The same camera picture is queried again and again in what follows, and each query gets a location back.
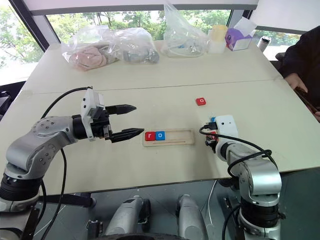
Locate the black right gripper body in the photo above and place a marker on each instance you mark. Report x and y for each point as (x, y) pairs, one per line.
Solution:
(212, 145)

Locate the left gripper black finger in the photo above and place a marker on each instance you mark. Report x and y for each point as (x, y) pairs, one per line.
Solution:
(127, 134)
(123, 109)

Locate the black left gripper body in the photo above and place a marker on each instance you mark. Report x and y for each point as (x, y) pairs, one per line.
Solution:
(101, 126)

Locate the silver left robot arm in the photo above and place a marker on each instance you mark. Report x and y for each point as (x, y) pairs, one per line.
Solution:
(30, 147)

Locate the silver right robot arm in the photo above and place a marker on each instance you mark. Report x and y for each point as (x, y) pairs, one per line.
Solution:
(257, 175)

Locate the red letter r block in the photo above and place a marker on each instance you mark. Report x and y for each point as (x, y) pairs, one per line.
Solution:
(149, 136)

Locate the blue letter o block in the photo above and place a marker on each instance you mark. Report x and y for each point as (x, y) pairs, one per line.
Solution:
(160, 135)

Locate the wooden letter tray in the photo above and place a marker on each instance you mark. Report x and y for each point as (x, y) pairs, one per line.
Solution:
(177, 138)

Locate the red letter o block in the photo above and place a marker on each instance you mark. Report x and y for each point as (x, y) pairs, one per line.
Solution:
(201, 101)

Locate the silver right robot leg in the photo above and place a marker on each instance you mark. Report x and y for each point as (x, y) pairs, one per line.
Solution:
(191, 217)

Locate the silver robot leg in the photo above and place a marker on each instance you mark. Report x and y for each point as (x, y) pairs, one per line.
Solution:
(191, 217)
(127, 215)

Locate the silver left robot leg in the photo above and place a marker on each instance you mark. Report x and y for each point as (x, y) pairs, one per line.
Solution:
(127, 215)

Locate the person's bare hand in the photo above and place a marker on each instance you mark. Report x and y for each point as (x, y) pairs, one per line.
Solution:
(296, 82)

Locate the pink plush toy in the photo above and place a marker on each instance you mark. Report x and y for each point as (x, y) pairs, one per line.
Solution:
(87, 58)

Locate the clear bag with grey object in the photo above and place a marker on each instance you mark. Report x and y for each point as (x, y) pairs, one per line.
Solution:
(140, 47)

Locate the clear bag with pink plush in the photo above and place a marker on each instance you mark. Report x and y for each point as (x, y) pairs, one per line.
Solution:
(82, 42)

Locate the tall clear plastic bag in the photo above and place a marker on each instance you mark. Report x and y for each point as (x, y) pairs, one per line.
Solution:
(180, 37)

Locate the black chair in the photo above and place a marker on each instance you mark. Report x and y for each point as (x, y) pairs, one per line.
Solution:
(8, 100)

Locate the white container with yellow cup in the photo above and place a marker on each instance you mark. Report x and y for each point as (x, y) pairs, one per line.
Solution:
(217, 40)

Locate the purple tissue box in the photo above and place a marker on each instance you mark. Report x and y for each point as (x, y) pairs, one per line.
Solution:
(237, 40)

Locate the metal can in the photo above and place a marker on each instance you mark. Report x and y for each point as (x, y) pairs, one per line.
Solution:
(263, 44)

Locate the person in dark clothing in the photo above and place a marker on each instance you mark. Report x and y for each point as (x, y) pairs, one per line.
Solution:
(303, 55)

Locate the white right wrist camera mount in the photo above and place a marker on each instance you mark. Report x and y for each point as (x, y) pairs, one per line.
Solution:
(227, 125)

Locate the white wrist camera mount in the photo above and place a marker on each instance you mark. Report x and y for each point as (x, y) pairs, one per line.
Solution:
(90, 100)
(227, 125)

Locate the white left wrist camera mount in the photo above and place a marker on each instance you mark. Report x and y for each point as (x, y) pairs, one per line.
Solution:
(90, 100)

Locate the black table frame bar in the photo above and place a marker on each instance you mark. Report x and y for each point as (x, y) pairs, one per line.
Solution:
(72, 199)

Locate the black window frame post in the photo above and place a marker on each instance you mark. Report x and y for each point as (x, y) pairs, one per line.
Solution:
(37, 25)

